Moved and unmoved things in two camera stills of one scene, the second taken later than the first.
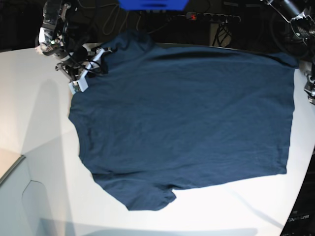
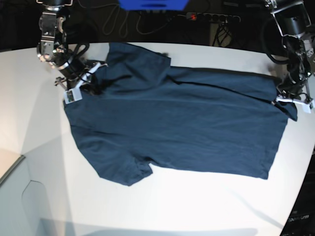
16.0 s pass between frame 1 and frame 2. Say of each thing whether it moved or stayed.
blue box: stayed
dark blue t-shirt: moved
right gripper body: moved
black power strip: stayed
